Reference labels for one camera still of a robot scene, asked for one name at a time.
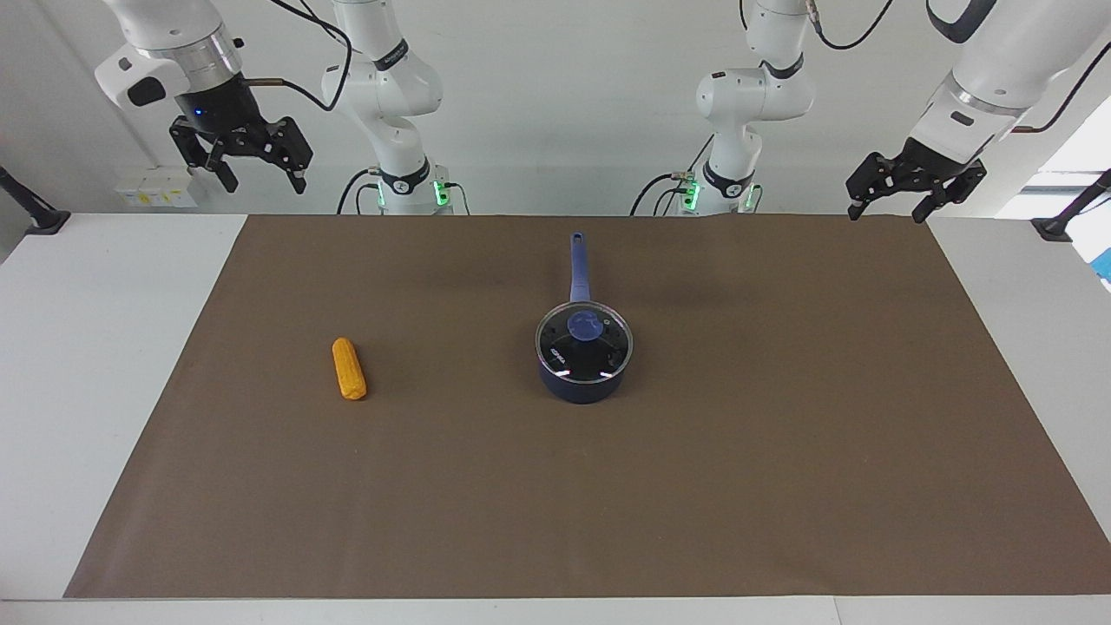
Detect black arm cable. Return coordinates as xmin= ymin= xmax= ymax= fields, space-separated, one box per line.
xmin=241 ymin=0 xmax=354 ymax=112
xmin=807 ymin=0 xmax=1111 ymax=135

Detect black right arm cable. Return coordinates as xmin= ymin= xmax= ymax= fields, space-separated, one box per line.
xmin=241 ymin=0 xmax=354 ymax=112

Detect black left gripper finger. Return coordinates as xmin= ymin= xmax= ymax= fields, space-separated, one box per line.
xmin=846 ymin=152 xmax=905 ymax=221
xmin=911 ymin=169 xmax=986 ymax=225

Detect glass lid with blue knob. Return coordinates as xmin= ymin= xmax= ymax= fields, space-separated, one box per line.
xmin=535 ymin=300 xmax=634 ymax=383

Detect dark blue saucepan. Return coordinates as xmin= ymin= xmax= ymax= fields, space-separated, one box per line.
xmin=535 ymin=231 xmax=634 ymax=405

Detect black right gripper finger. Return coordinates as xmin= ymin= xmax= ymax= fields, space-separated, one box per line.
xmin=169 ymin=120 xmax=240 ymax=194
xmin=260 ymin=115 xmax=314 ymax=194

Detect black right base cables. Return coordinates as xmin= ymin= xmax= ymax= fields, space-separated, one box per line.
xmin=337 ymin=168 xmax=471 ymax=216

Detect white wall socket box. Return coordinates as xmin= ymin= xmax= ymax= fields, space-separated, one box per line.
xmin=115 ymin=167 xmax=200 ymax=210

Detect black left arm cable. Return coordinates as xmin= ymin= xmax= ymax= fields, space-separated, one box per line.
xmin=807 ymin=0 xmax=1111 ymax=135

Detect yellow corn cob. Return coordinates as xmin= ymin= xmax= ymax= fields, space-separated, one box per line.
xmin=332 ymin=337 xmax=368 ymax=401

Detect black left base cables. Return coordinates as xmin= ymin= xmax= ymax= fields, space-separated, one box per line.
xmin=629 ymin=135 xmax=714 ymax=217

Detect black base cables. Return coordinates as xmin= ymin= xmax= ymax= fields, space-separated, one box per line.
xmin=629 ymin=135 xmax=714 ymax=217
xmin=337 ymin=168 xmax=471 ymax=216

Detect black clamp stand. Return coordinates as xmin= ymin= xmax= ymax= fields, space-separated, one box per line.
xmin=0 ymin=165 xmax=71 ymax=236
xmin=1031 ymin=169 xmax=1111 ymax=243

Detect brown table mat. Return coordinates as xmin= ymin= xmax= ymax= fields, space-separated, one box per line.
xmin=63 ymin=214 xmax=1111 ymax=599

